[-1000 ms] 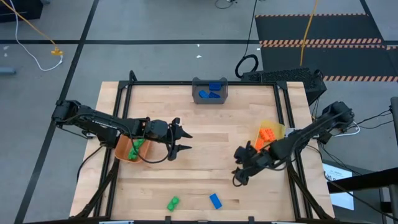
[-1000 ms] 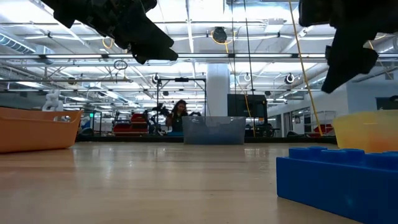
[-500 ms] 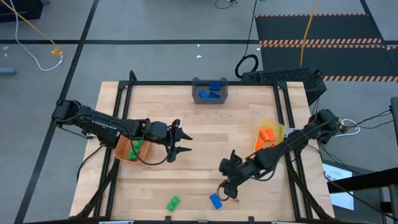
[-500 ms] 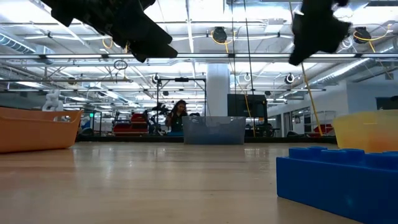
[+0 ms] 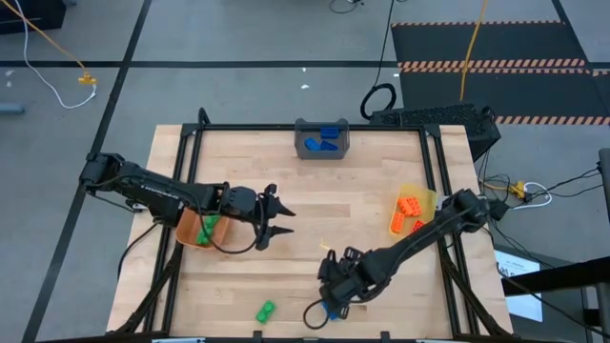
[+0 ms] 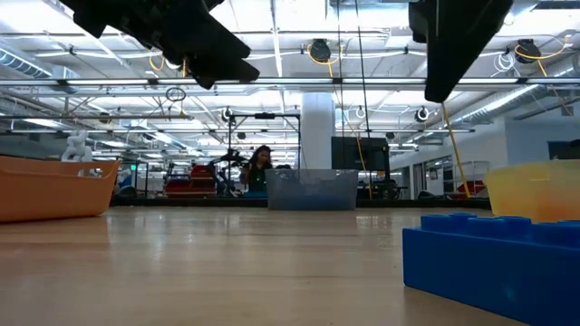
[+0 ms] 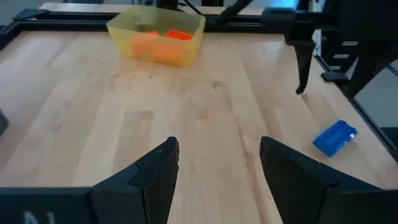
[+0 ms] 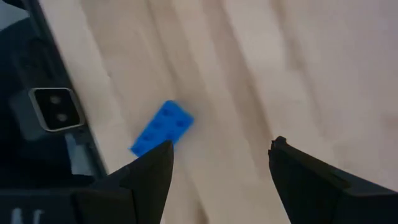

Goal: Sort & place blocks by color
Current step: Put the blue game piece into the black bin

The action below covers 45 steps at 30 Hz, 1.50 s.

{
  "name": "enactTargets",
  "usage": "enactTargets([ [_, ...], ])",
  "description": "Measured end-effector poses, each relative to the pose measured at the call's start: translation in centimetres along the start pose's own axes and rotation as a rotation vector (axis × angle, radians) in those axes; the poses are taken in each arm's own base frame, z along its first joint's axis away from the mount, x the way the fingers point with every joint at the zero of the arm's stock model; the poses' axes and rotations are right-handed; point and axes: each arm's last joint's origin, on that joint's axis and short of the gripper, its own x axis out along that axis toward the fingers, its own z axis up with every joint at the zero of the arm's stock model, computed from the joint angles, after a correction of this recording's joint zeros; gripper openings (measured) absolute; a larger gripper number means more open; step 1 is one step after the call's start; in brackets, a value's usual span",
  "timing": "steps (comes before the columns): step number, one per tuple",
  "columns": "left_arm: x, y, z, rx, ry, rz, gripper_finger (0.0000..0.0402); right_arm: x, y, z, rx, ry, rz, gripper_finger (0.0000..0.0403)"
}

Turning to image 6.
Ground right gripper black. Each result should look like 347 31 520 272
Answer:
407 0 516 104

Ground orange plastic bin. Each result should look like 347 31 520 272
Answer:
0 155 122 224

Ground black aluminium table frame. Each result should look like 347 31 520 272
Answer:
111 195 493 210

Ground white pillar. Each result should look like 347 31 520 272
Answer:
301 92 335 171

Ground dark wall screen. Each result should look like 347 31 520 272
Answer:
546 139 580 160

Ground person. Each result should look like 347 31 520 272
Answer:
238 144 275 199

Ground grey translucent plastic bin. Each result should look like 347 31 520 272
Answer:
265 168 360 212

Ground blue toy brick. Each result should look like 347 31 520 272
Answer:
401 212 580 326

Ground black camera stand frame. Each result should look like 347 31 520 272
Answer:
227 112 304 198

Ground black monitor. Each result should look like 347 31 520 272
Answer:
331 136 391 171

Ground yellow hanging cable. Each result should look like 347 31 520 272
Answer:
440 101 473 199

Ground red tool cart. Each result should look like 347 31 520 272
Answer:
164 163 218 197

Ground silver ventilation duct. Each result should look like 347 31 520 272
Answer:
452 83 580 128

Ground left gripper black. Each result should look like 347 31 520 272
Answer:
57 0 262 91

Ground yellow translucent plastic bin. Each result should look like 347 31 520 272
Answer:
483 158 580 223

